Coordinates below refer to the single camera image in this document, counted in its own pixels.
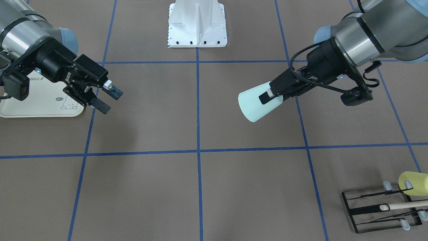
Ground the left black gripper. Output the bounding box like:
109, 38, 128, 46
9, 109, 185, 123
259, 38, 348, 105

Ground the cream rabbit tray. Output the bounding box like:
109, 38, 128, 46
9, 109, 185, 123
0, 71, 84, 118

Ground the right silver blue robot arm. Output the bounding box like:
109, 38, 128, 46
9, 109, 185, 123
0, 0, 123, 114

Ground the black wire cup rack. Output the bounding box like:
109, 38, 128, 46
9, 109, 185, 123
341, 181, 427, 234

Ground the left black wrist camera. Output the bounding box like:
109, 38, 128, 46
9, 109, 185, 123
341, 60, 381, 106

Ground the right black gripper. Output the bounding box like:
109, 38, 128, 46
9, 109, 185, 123
35, 43, 123, 114

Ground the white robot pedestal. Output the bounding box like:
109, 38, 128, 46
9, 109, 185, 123
167, 0, 228, 48

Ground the yellow cup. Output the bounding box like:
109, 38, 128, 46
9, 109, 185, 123
398, 171, 428, 196

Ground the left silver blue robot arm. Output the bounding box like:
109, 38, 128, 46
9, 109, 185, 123
255, 0, 428, 106

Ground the black camera cable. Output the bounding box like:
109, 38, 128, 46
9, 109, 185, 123
290, 42, 355, 96

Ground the light green cup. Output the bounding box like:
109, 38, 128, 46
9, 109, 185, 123
237, 81, 284, 123

